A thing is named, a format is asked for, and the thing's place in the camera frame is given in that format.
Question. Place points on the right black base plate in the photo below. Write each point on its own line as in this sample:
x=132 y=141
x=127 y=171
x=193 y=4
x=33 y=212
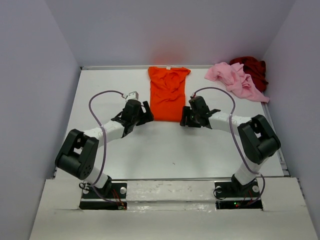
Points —
x=228 y=197

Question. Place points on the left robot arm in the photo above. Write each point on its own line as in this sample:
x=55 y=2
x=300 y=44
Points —
x=78 y=153

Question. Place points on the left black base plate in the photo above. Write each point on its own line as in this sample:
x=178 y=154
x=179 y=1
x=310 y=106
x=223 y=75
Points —
x=114 y=200

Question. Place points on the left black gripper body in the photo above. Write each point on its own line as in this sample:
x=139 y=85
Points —
x=141 y=116

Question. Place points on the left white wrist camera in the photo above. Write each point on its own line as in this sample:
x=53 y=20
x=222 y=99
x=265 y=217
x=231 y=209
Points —
x=131 y=96

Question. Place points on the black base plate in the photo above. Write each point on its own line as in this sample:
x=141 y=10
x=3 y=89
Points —
x=228 y=197
x=114 y=200

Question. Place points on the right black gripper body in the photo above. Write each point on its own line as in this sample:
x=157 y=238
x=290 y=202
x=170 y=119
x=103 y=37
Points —
x=189 y=117

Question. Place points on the dark red t shirt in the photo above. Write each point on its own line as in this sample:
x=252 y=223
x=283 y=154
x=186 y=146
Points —
x=255 y=68

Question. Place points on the orange t shirt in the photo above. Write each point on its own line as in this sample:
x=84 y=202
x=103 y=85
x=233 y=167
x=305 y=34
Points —
x=167 y=92

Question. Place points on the pink t shirt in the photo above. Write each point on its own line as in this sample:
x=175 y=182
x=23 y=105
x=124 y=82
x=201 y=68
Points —
x=236 y=81

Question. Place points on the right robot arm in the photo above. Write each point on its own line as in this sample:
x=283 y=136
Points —
x=254 y=138

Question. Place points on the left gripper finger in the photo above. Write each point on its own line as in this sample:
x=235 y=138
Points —
x=145 y=119
x=147 y=108

